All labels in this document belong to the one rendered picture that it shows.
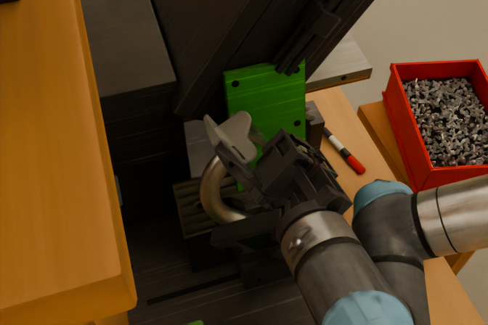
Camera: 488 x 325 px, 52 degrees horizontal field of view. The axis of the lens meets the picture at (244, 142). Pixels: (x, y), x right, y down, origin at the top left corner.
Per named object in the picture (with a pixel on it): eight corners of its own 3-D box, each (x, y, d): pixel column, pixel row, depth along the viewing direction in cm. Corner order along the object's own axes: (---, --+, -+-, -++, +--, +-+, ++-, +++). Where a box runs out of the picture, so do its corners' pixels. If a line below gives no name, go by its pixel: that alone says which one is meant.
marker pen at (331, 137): (319, 133, 108) (321, 128, 106) (326, 130, 108) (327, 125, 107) (359, 175, 101) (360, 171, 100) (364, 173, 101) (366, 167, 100)
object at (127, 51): (165, 98, 114) (141, -36, 87) (198, 207, 96) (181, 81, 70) (83, 116, 111) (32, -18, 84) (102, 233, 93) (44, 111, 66)
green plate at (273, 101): (288, 145, 87) (284, 33, 74) (306, 174, 80) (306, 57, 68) (224, 161, 84) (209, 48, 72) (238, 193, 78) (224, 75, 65)
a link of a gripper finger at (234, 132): (228, 88, 63) (278, 138, 60) (200, 122, 65) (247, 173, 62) (216, 85, 60) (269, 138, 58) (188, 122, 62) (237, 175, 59)
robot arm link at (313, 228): (327, 297, 53) (274, 278, 48) (311, 264, 56) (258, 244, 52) (377, 249, 51) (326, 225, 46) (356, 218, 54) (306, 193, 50)
